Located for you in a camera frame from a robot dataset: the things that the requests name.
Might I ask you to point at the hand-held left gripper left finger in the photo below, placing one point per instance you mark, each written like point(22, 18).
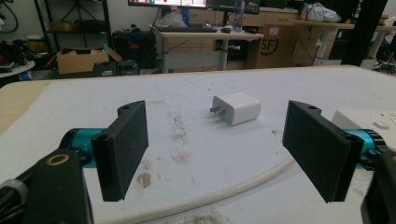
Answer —
point(120, 149)

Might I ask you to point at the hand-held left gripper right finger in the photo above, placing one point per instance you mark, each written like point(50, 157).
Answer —
point(317, 146)

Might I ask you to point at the white charger plug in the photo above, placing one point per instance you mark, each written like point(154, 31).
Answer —
point(238, 107)

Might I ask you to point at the white power strip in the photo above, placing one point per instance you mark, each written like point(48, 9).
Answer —
point(367, 123)

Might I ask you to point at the open cardboard box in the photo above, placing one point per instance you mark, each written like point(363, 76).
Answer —
point(82, 60)

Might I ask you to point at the black equipment case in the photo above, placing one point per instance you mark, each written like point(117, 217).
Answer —
point(135, 46)

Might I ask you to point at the large cardboard box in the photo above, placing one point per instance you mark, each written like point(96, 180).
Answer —
point(275, 46)

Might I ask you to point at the long wooden desk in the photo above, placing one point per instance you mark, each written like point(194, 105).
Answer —
point(336, 28)

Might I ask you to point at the black metal stand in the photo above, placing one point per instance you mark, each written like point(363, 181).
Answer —
point(365, 31)

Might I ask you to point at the round white table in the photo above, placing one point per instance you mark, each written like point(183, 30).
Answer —
point(15, 70)

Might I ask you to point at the white plastic bag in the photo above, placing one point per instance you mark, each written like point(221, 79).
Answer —
point(320, 13)

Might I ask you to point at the black metal shelf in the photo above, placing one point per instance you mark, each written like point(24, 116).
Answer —
point(73, 21)

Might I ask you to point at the black keyboard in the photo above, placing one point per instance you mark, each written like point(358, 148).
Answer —
point(186, 29)

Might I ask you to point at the wooden desk with white legs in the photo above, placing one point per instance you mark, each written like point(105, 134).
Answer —
point(208, 39)

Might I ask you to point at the black computer mouse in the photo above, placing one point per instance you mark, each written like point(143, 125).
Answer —
point(226, 30)

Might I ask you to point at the computer monitor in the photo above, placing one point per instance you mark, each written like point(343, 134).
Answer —
point(168, 3)

